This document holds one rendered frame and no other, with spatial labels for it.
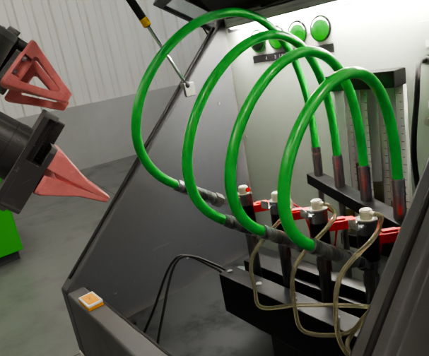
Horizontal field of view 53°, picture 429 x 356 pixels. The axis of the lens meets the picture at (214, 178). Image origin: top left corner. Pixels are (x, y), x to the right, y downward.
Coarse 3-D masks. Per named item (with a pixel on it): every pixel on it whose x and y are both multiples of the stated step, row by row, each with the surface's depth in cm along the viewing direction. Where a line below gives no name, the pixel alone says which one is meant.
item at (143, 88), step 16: (208, 16) 66; (224, 16) 68; (240, 16) 70; (256, 16) 72; (176, 32) 63; (160, 48) 62; (288, 48) 77; (160, 64) 62; (144, 80) 61; (304, 80) 80; (144, 96) 61; (304, 96) 82; (144, 160) 62; (160, 176) 64
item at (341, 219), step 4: (340, 216) 63; (348, 216) 63; (352, 216) 63; (336, 220) 62; (340, 220) 62; (344, 220) 62; (336, 224) 62; (340, 224) 62; (344, 224) 62; (332, 228) 62; (336, 228) 62; (340, 228) 62; (344, 228) 62
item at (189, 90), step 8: (128, 0) 92; (136, 8) 92; (136, 16) 94; (144, 16) 94; (144, 24) 94; (152, 32) 96; (168, 56) 98; (176, 72) 100; (184, 80) 101; (184, 88) 102; (192, 88) 103
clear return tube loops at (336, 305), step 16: (368, 240) 52; (352, 256) 50; (256, 288) 62; (336, 288) 49; (256, 304) 62; (288, 304) 62; (304, 304) 61; (320, 304) 60; (336, 304) 49; (352, 304) 57; (368, 304) 56; (336, 320) 49; (320, 336) 55; (336, 336) 50; (352, 336) 54
